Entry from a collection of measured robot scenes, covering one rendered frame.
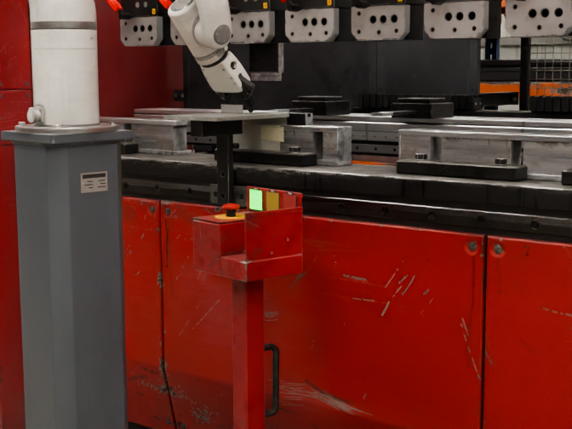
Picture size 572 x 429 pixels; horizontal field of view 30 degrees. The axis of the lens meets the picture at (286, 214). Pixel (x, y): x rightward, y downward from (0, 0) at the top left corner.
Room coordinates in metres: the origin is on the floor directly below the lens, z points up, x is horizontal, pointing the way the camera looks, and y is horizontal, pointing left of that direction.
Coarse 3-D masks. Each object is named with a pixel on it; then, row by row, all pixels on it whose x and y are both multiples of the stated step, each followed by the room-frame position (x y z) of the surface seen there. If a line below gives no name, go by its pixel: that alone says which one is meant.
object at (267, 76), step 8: (256, 48) 2.77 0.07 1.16; (264, 48) 2.75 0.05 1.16; (272, 48) 2.74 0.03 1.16; (280, 48) 2.73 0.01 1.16; (256, 56) 2.77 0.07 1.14; (264, 56) 2.75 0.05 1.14; (272, 56) 2.74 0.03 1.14; (280, 56) 2.73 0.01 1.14; (256, 64) 2.77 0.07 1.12; (264, 64) 2.75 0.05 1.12; (272, 64) 2.74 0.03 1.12; (280, 64) 2.73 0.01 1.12; (256, 72) 2.77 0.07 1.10; (264, 72) 2.76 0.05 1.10; (272, 72) 2.74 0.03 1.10; (280, 72) 2.73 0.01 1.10; (256, 80) 2.78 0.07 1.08; (264, 80) 2.77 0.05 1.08; (272, 80) 2.75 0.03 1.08; (280, 80) 2.73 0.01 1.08
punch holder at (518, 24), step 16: (512, 0) 2.27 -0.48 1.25; (528, 0) 2.25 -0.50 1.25; (544, 0) 2.23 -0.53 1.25; (560, 0) 2.21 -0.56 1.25; (512, 16) 2.27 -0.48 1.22; (528, 16) 2.25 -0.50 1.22; (544, 16) 2.24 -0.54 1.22; (560, 16) 2.20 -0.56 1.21; (512, 32) 2.27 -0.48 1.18; (528, 32) 2.25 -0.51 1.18; (544, 32) 2.23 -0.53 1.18; (560, 32) 2.20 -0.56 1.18
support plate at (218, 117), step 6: (180, 114) 2.65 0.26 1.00; (186, 114) 2.64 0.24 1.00; (192, 114) 2.64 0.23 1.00; (198, 114) 2.64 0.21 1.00; (204, 114) 2.64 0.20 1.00; (210, 114) 2.64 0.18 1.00; (216, 114) 2.63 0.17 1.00; (222, 114) 2.63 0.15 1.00; (228, 114) 2.63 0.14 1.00; (234, 114) 2.63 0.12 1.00; (240, 114) 2.63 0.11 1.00; (246, 114) 2.62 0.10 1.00; (252, 114) 2.62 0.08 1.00; (258, 114) 2.62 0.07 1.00; (264, 114) 2.62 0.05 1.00; (270, 114) 2.64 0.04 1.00; (276, 114) 2.65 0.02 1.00; (282, 114) 2.67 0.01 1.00; (288, 114) 2.69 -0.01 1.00; (192, 120) 2.54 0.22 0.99; (198, 120) 2.53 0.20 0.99; (204, 120) 2.52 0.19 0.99; (210, 120) 2.50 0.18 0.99; (216, 120) 2.49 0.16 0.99; (222, 120) 2.50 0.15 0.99; (228, 120) 2.52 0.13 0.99; (234, 120) 2.54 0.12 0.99
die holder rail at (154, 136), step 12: (108, 120) 3.11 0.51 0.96; (120, 120) 3.07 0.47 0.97; (132, 120) 3.04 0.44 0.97; (144, 120) 3.01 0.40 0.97; (156, 120) 2.98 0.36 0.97; (168, 120) 2.96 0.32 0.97; (180, 120) 2.97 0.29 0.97; (144, 132) 3.02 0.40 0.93; (156, 132) 2.99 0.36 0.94; (168, 132) 2.96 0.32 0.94; (180, 132) 2.97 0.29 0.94; (144, 144) 3.02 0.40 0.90; (156, 144) 2.99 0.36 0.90; (168, 144) 2.96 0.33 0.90; (180, 144) 2.96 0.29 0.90
